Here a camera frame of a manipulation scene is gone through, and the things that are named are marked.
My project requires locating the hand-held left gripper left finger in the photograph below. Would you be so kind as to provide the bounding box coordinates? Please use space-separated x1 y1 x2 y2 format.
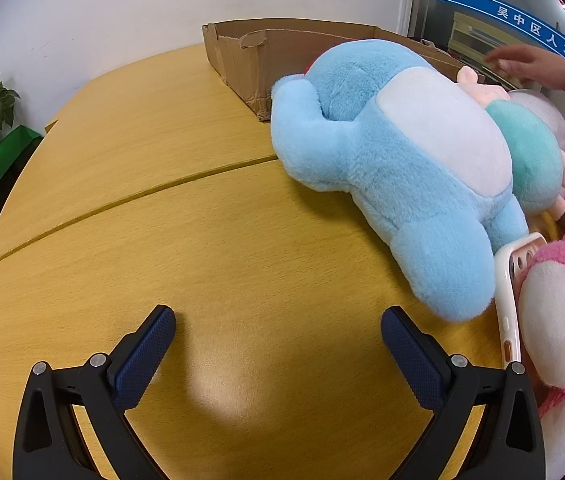
12 304 177 480

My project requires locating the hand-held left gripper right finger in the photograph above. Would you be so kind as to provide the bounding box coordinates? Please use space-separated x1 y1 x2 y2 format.
381 305 547 480

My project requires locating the panda plush toy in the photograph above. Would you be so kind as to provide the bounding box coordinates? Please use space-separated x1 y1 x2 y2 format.
505 89 565 161

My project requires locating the pink pig plush toy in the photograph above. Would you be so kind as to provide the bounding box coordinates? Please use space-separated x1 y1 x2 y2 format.
457 66 565 221

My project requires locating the light blue plush toy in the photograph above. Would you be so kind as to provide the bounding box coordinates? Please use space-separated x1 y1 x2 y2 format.
268 39 531 323

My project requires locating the brown cardboard box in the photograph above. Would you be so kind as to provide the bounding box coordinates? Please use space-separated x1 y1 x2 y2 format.
201 21 488 123

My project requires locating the white phone case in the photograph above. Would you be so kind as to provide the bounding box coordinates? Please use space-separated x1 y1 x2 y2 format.
493 232 548 366

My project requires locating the shelf behind glass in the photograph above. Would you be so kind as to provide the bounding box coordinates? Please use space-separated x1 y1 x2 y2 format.
450 10 531 78

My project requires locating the yellow plastic ring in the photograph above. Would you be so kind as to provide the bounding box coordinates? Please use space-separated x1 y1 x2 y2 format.
530 210 562 242

